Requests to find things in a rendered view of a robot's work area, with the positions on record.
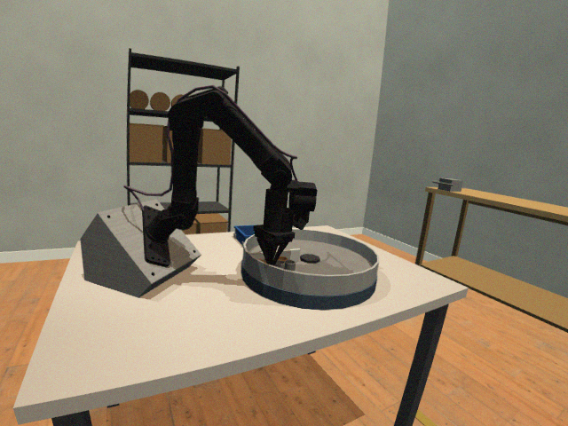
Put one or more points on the grey round turntable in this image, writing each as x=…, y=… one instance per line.
x=321, y=253

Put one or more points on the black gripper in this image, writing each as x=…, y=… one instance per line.
x=271, y=235

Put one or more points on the blue open tray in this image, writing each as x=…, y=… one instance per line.
x=244, y=230

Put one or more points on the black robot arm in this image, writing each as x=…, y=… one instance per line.
x=274, y=166

